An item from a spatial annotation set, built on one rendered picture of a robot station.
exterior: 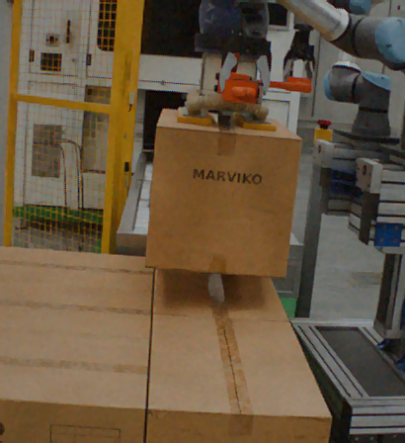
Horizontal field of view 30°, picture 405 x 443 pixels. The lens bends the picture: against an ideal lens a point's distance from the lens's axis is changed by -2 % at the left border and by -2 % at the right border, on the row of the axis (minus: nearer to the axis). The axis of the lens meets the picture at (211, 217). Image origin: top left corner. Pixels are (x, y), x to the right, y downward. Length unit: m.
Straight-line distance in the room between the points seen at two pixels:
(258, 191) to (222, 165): 0.12
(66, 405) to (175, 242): 0.67
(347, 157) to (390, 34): 0.93
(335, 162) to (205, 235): 0.87
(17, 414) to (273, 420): 0.54
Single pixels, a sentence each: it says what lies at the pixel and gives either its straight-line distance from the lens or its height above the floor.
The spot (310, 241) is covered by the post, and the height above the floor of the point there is 0.49.
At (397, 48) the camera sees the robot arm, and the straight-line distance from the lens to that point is 2.03.
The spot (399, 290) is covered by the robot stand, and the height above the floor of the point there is 0.52.
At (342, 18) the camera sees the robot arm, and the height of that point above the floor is 1.41.
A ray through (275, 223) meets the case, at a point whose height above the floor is 0.83.
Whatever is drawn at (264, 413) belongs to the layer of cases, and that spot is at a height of 0.54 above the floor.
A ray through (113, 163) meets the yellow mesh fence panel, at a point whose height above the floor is 0.75.
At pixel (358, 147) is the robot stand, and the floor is 0.99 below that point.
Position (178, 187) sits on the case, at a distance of 2.08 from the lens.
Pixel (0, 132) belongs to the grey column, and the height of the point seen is 0.86.
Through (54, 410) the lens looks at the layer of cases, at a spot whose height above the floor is 0.52.
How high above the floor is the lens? 1.27
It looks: 12 degrees down
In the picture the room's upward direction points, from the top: 5 degrees clockwise
